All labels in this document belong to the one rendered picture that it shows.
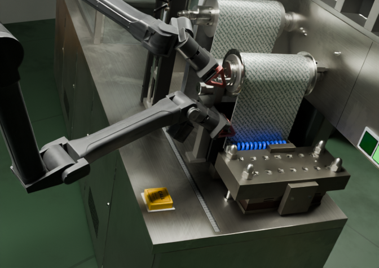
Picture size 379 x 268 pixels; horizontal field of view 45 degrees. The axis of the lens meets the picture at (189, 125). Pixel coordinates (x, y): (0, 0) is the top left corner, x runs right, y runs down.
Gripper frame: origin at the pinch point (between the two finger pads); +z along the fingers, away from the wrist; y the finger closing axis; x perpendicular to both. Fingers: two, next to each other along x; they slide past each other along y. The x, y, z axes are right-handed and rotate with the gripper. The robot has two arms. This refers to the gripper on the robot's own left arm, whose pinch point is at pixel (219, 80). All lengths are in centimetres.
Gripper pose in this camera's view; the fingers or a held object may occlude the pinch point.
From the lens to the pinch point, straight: 139.7
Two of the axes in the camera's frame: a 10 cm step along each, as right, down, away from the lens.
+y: 3.4, 5.5, -7.6
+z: 5.9, 5.1, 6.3
